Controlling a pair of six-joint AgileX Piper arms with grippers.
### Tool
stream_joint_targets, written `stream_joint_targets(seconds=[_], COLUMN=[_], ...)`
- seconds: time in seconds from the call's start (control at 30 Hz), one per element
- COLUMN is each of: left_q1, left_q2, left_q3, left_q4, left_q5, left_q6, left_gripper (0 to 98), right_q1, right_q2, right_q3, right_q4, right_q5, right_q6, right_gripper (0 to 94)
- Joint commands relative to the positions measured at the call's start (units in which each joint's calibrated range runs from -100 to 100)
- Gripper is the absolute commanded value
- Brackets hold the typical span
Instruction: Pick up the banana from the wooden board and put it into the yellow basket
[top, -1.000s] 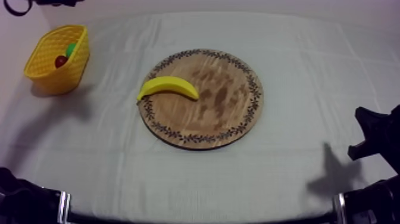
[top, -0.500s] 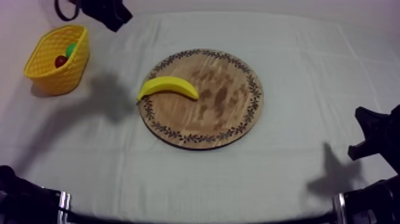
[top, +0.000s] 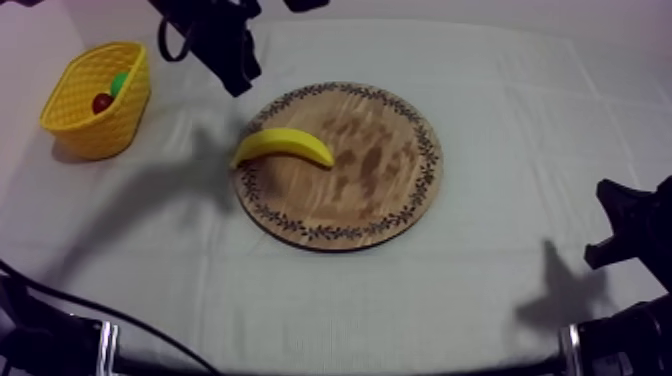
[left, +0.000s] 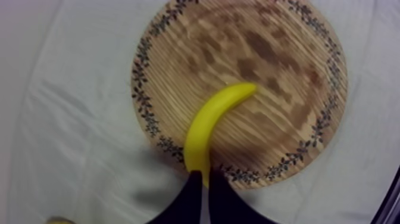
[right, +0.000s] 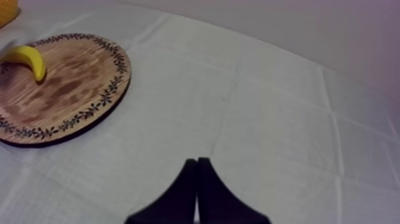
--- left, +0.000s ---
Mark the round wooden board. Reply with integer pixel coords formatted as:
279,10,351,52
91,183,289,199
130,0,349,190

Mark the yellow toy banana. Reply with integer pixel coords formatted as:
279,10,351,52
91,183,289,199
183,82,258,188

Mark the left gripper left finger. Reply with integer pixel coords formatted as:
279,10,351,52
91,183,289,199
146,170,203,224

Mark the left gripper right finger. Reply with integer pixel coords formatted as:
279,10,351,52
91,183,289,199
208,169,279,224

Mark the yellow plastic basket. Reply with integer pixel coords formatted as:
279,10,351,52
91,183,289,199
46,216,76,224

